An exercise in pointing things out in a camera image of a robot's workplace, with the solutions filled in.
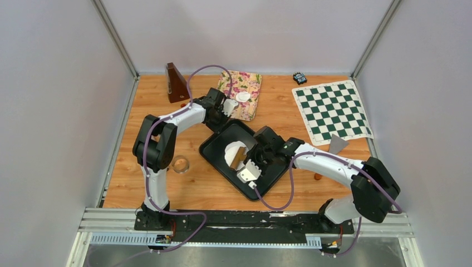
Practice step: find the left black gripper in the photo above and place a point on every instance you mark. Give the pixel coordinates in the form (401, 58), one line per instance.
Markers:
(217, 129)

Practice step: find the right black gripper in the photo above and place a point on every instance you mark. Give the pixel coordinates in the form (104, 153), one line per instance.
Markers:
(253, 157)

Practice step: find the wooden pastry roller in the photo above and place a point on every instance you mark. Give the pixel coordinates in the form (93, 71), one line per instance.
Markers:
(238, 158)

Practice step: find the black baking tray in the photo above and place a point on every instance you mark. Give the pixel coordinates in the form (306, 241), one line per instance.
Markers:
(215, 150)

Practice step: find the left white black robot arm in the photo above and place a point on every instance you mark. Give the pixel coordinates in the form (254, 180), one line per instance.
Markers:
(154, 146)

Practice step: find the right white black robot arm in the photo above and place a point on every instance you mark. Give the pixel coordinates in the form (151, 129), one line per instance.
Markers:
(373, 189)

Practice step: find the brown wooden metronome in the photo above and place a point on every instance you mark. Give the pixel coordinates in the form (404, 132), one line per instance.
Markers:
(177, 90)

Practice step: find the floral rectangular tray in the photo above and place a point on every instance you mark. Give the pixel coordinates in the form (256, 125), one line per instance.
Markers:
(246, 88)

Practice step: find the small blue black toy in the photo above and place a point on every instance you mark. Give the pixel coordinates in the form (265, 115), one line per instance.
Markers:
(299, 78)

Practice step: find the green white chess mat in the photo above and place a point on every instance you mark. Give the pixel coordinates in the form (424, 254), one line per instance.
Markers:
(331, 109)

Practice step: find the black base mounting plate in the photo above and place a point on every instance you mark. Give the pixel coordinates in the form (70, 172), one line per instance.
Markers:
(221, 226)

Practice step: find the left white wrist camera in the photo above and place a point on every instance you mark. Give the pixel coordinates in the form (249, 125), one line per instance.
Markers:
(229, 106)

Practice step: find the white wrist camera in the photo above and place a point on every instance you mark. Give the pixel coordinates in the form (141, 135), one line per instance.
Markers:
(249, 172)
(229, 106)

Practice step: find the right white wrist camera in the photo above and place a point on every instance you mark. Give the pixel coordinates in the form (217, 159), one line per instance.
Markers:
(249, 172)

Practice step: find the wooden handled metal scraper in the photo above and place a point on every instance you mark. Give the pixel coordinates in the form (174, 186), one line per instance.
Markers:
(337, 144)

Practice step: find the aluminium frame rail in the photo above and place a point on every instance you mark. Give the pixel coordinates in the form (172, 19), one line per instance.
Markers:
(101, 226)

